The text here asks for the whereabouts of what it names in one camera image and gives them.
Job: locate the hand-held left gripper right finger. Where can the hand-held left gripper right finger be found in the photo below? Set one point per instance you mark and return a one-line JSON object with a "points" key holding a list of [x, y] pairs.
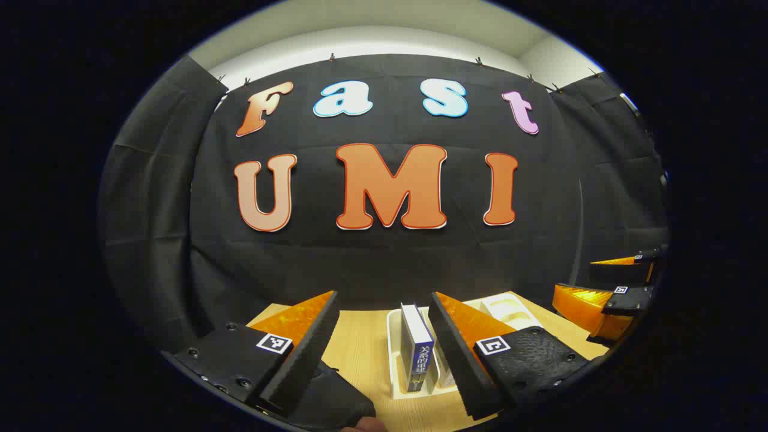
{"points": [[459, 360]]}

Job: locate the blue cover book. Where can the blue cover book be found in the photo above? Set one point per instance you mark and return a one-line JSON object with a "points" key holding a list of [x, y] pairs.
{"points": [[417, 348]]}

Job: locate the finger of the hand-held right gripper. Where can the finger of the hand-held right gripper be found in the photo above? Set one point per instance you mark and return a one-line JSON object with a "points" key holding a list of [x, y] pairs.
{"points": [[585, 309], [624, 274]]}

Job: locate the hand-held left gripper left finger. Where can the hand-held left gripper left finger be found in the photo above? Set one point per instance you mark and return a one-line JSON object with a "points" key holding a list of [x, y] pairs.
{"points": [[300, 360]]}

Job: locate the dark backdrop frame pole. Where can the dark backdrop frame pole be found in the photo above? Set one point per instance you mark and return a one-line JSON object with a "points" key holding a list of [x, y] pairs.
{"points": [[579, 228]]}

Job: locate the cream plastic bookshelf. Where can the cream plastic bookshelf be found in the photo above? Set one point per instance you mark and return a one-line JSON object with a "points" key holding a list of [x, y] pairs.
{"points": [[396, 366]]}

